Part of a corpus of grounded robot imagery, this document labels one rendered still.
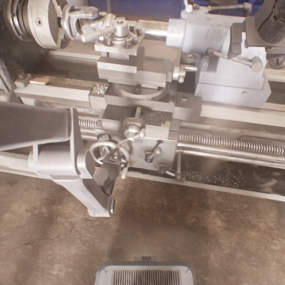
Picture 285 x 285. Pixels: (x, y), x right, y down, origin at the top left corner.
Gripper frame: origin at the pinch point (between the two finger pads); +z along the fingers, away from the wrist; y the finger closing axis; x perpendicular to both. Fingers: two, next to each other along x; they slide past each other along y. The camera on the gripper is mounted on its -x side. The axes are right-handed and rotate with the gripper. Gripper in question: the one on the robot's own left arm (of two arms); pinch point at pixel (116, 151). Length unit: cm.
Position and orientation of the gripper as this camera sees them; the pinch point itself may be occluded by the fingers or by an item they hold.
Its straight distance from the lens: 90.5
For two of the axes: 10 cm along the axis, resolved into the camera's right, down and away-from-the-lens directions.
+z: 1.7, -7.7, 6.2
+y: -1.1, 6.1, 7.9
